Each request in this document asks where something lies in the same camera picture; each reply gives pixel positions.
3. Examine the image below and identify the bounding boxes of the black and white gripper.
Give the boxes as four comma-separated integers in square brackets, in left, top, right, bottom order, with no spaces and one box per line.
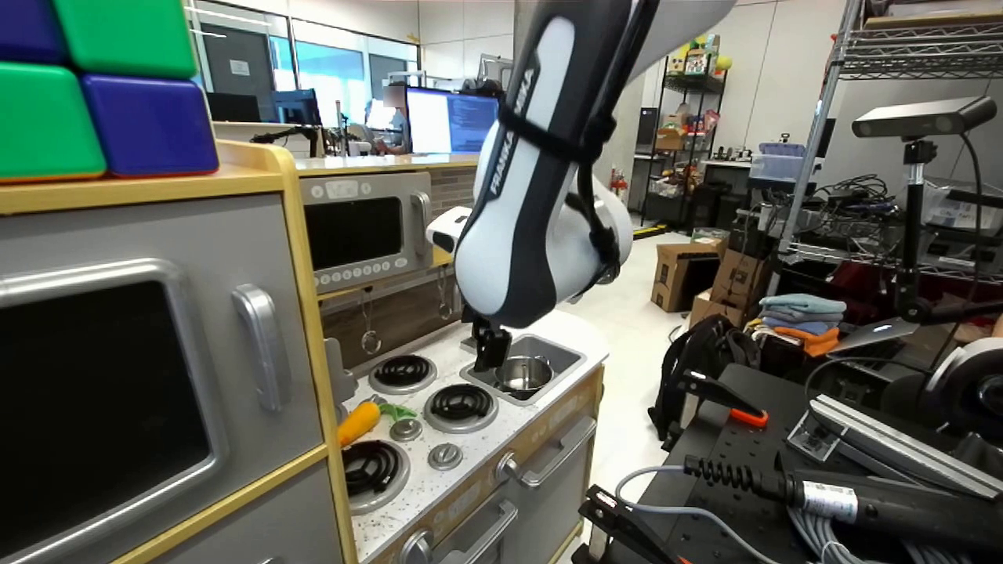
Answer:
[472,321,511,371]

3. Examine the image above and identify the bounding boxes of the orange carrot plush toy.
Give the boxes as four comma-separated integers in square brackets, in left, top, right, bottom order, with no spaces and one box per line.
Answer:
[338,398,415,449]

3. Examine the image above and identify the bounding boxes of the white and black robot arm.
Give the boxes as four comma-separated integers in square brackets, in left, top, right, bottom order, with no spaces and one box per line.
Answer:
[426,0,736,371]

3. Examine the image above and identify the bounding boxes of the small silver metal pot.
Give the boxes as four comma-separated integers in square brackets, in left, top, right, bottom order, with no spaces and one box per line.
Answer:
[498,358,551,401]

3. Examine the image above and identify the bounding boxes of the grey toy sink basin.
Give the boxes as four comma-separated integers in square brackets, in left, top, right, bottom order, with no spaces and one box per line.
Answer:
[463,339,579,405]

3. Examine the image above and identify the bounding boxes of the grey toy microwave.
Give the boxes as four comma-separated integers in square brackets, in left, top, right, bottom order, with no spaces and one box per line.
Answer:
[300,173,429,291]

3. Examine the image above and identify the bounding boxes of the toy kitchen play set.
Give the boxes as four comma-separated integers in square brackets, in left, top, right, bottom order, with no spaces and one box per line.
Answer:
[0,142,601,564]

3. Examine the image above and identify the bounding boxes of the black spiral stove burner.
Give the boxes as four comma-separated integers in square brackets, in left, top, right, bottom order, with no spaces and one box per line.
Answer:
[426,386,494,433]
[343,442,410,512]
[370,355,434,390]

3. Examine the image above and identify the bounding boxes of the cardboard box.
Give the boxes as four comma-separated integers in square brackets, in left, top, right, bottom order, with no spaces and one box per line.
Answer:
[651,245,720,313]

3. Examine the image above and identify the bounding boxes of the black perforated mounting board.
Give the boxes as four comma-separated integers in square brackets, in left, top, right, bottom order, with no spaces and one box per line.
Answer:
[636,361,1003,564]

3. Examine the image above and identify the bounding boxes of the blue foam block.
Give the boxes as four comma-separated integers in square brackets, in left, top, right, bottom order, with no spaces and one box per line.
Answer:
[83,75,219,174]

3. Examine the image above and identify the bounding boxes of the green foam block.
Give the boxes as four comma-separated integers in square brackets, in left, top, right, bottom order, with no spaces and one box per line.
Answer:
[0,0,197,182]

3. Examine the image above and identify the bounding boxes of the orange handled clamp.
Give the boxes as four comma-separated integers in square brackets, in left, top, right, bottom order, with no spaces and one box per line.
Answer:
[649,369,771,449]

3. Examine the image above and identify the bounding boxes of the coiled grey cable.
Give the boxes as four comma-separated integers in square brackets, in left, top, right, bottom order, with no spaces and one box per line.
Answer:
[612,462,796,564]

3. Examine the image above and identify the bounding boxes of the silver aluminium extrusion rail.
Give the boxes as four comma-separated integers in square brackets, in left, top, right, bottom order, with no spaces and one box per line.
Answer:
[786,395,1003,501]

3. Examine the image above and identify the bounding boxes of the black stereo camera on stand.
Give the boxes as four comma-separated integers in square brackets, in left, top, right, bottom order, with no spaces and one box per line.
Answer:
[853,95,1000,321]

